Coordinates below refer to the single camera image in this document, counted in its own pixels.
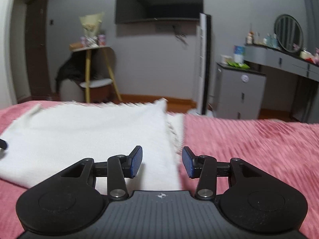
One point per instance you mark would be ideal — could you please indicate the cream wrapped flower bouquet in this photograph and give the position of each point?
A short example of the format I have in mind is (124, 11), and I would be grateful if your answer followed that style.
(91, 26)

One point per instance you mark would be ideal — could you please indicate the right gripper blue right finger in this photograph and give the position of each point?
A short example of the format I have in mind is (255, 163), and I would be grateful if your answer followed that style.
(203, 168)

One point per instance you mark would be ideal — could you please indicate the round black vanity mirror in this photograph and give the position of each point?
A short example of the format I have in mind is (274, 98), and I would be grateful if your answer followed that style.
(289, 33)

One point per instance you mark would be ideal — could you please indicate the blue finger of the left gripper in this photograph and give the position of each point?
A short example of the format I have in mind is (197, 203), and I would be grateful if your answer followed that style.
(3, 144)

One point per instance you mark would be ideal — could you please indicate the small white box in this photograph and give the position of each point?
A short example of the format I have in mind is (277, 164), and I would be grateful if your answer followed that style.
(225, 59)

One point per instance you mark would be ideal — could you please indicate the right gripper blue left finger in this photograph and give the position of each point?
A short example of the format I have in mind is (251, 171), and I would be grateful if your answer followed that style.
(120, 167)

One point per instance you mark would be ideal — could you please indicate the black garment on stool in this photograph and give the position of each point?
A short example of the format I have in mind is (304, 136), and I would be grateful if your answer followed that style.
(73, 69)

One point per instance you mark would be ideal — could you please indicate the white tower fan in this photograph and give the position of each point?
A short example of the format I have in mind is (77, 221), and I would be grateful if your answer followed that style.
(204, 35)

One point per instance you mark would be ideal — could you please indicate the grey vanity desk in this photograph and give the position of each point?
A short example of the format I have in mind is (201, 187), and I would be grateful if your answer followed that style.
(291, 85)

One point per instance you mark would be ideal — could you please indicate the grey drawer cabinet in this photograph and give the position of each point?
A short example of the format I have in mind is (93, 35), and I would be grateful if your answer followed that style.
(238, 93)

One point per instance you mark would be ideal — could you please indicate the white round stool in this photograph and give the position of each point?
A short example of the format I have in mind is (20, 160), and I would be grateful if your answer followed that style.
(71, 91)

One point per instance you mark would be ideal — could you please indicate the green item on cabinet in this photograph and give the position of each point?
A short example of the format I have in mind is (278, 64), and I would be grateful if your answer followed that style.
(238, 65)

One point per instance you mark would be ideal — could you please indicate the blue white tissue box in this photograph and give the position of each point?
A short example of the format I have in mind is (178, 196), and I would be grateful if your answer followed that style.
(239, 52)

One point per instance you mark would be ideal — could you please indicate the pink can on table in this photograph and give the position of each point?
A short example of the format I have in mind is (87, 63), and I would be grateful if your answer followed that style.
(101, 40)

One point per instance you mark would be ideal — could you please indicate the black wall television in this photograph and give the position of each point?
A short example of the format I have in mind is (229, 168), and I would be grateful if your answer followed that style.
(133, 11)

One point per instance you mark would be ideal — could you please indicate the white ribbed knit sweater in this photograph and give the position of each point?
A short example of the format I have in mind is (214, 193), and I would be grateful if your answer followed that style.
(44, 141)

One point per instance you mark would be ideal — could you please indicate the dark wooden door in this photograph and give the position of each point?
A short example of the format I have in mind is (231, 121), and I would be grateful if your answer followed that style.
(35, 48)

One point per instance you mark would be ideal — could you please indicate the pink corduroy bedspread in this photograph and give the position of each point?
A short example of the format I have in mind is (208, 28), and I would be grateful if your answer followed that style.
(286, 150)

